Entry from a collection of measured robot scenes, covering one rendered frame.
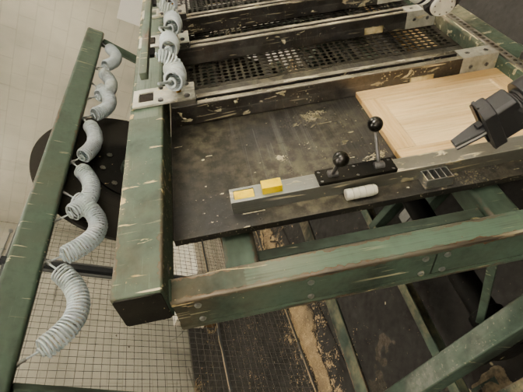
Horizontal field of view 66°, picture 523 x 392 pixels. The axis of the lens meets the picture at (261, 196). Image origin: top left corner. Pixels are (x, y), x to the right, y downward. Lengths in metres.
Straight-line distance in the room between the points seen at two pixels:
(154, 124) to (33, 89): 5.69
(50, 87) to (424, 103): 5.96
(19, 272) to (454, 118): 1.35
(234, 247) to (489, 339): 0.91
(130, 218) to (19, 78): 5.97
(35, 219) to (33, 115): 5.52
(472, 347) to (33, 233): 1.48
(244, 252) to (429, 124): 0.66
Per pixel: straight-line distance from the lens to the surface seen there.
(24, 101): 6.93
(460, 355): 1.60
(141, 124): 1.21
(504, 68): 1.58
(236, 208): 0.98
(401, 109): 1.32
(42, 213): 1.54
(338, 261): 0.83
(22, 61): 6.73
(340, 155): 0.90
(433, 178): 1.07
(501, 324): 1.51
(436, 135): 1.23
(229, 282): 0.82
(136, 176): 1.03
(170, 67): 1.22
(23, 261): 1.41
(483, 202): 1.14
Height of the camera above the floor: 2.05
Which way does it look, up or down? 24 degrees down
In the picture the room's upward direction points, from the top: 77 degrees counter-clockwise
